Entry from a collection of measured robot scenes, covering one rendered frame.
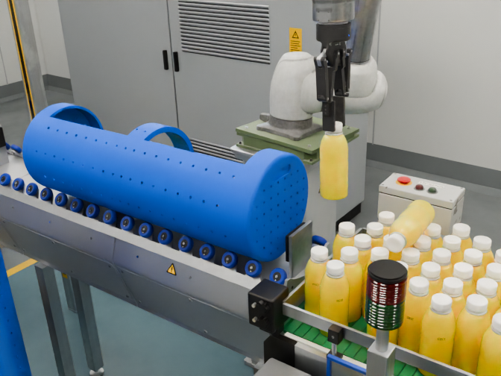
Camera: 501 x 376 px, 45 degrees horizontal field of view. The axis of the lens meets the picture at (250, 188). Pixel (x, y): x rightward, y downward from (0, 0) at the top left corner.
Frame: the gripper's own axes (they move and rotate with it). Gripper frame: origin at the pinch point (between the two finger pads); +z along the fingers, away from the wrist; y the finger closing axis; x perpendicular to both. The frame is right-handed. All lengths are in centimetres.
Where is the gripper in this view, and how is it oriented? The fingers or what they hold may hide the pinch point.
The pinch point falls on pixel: (333, 114)
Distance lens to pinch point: 139.0
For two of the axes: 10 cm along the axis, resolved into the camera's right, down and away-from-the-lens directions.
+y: -5.9, 3.2, -7.4
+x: 8.0, 1.7, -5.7
